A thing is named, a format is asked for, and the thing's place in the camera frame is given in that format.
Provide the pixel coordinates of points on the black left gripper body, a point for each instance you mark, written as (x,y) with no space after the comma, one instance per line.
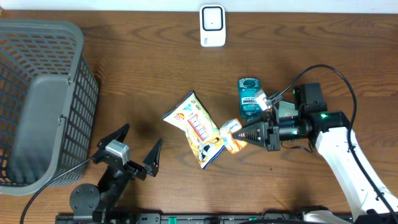
(134,172)

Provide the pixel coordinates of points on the pale green wipes pack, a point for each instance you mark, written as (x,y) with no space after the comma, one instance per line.
(286,109)

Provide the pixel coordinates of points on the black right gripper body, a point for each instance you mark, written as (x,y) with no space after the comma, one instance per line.
(290,129)

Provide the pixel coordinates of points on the teal mouthwash bottle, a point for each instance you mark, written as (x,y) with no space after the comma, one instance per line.
(248,106)

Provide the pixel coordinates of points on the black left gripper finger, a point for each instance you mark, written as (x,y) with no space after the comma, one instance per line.
(119,135)
(151,162)

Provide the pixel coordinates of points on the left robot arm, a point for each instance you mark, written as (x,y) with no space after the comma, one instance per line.
(97,203)

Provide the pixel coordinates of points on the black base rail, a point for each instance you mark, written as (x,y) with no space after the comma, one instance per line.
(156,218)

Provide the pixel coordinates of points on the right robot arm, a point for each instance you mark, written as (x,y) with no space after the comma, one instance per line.
(328,133)

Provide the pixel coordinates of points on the yellow snack bag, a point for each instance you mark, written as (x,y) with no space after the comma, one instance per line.
(202,133)

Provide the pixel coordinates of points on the white barcode scanner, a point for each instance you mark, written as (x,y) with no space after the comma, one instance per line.
(212,25)

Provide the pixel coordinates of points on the grey plastic shopping basket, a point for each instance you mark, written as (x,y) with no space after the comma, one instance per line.
(48,101)

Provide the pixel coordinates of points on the small orange juice carton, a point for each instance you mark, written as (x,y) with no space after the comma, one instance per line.
(227,130)

